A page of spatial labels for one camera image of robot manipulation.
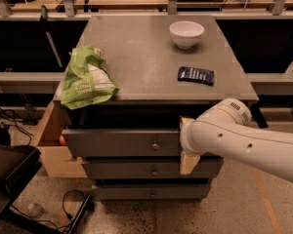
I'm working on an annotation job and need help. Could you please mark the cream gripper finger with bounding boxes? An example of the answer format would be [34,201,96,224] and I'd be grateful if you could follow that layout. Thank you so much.
[180,152,200,176]

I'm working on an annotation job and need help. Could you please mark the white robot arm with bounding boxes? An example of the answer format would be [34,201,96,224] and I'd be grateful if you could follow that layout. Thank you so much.
[180,98,293,182]

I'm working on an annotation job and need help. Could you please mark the grey drawer cabinet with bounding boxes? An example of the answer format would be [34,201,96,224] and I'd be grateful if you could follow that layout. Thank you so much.
[53,14,260,202]

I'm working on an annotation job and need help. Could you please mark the grey bottom drawer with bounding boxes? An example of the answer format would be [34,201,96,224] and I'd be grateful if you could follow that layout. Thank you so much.
[93,184,211,200]

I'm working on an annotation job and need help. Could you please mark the grey middle drawer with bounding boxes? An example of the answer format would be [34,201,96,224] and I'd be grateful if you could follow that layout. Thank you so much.
[82,157,223,179]

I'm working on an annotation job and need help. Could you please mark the dark blue snack packet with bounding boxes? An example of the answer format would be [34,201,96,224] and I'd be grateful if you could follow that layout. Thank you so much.
[178,66,214,86]

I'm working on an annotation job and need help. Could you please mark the white ceramic bowl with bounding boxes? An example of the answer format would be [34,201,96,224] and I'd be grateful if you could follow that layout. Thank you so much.
[169,20,204,49]

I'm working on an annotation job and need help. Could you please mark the green chip bag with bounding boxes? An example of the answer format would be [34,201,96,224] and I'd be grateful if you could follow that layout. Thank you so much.
[61,45,119,109]

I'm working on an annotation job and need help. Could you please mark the orange ball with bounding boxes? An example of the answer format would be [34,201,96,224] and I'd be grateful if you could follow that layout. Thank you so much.
[59,136,66,146]

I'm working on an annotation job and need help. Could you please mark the wooden box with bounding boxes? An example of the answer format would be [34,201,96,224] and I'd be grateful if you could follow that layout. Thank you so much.
[32,101,86,178]

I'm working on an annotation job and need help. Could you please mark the black bin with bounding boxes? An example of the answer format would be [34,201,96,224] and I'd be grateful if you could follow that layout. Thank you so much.
[0,127,41,218]

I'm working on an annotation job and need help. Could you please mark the black floor cable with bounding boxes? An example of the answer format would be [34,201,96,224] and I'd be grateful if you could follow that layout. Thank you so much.
[9,189,96,234]

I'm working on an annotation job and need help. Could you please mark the metal rail frame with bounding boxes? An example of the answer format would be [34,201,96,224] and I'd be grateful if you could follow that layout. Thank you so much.
[0,0,293,21]

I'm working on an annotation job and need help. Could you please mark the green handled tool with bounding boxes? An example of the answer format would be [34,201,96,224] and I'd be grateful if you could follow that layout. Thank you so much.
[40,5,63,68]

